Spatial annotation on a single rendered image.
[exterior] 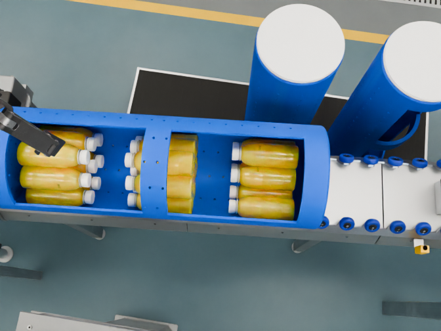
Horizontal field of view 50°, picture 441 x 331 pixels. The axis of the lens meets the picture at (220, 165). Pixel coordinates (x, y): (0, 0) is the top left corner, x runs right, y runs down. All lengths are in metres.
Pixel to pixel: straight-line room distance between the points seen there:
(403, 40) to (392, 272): 1.25
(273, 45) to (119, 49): 1.39
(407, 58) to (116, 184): 0.98
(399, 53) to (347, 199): 0.48
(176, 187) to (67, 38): 1.75
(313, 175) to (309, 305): 1.29
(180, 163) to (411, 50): 0.82
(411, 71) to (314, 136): 0.48
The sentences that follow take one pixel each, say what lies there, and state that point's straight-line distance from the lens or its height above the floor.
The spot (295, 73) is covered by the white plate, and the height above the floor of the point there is 1.04.
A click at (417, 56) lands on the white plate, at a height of 1.04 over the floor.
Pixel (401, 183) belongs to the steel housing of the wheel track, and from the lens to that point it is 1.58.
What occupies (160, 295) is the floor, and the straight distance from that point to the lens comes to 2.38.
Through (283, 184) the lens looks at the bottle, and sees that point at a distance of 1.33.
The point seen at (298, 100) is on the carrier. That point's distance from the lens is 1.61.
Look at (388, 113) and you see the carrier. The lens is 1.69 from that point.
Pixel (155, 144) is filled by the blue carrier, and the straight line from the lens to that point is 1.20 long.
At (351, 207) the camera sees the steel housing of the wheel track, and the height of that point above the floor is 0.93.
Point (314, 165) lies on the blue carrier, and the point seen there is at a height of 1.23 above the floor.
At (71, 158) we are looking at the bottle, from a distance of 1.31.
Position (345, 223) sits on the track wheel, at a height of 0.97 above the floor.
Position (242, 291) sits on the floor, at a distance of 2.36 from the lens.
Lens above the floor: 2.36
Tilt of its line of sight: 74 degrees down
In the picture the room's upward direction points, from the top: straight up
